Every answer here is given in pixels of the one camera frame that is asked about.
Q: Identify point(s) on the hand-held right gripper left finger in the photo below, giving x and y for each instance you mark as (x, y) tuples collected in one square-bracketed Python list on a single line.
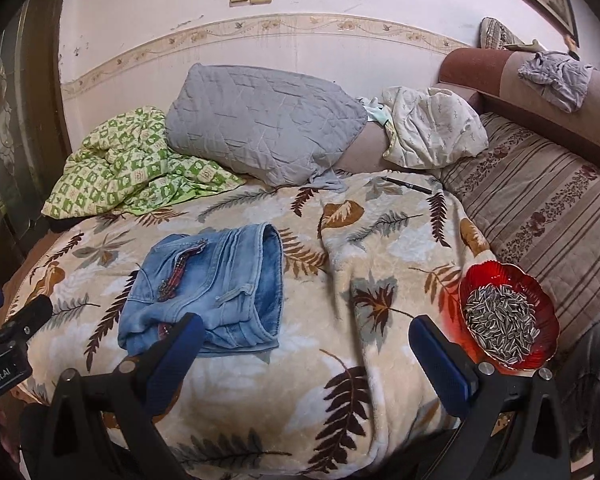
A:
[(175, 360)]

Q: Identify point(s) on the striped cushion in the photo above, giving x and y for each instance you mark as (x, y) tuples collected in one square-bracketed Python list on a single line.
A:
[(497, 32)]

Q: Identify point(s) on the dark patterned door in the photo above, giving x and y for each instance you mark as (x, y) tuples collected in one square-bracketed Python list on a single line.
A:
[(15, 135)]

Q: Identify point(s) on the red glass bowl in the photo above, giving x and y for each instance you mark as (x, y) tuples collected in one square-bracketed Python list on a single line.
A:
[(540, 295)]

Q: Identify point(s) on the light green face mask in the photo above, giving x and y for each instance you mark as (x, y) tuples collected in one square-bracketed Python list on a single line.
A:
[(377, 112)]

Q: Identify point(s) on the cream floral cloth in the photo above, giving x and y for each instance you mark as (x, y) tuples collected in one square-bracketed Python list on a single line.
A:
[(435, 125)]

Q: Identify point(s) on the beige leaf printed blanket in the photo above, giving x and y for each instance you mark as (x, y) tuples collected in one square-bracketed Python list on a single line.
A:
[(300, 385)]

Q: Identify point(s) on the green checked blanket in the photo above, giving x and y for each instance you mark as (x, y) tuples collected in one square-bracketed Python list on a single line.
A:
[(125, 160)]

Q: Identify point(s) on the black pen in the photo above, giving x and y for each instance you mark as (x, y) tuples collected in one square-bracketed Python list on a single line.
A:
[(407, 185)]

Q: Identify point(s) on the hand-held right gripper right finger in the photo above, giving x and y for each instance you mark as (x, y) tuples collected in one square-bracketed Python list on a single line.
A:
[(440, 365)]

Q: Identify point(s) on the grey quilted pillow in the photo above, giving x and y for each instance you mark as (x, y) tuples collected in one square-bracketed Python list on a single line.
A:
[(265, 120)]

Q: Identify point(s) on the grey crumpled cloth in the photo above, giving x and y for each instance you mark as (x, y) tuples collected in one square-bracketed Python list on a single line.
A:
[(560, 77)]

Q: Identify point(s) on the brown striped sofa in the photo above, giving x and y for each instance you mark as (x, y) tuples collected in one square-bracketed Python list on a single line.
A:
[(540, 200)]

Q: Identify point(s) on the blue denim pants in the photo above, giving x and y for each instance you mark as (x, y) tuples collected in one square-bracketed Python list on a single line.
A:
[(230, 280)]

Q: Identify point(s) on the pile of sunflower seeds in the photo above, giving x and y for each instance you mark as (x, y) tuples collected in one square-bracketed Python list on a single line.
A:
[(500, 320)]

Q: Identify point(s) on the dark red belt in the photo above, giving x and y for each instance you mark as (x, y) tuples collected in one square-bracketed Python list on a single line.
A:
[(180, 270)]

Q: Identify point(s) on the person's trousered leg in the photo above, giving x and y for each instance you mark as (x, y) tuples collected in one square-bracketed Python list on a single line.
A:
[(595, 385)]

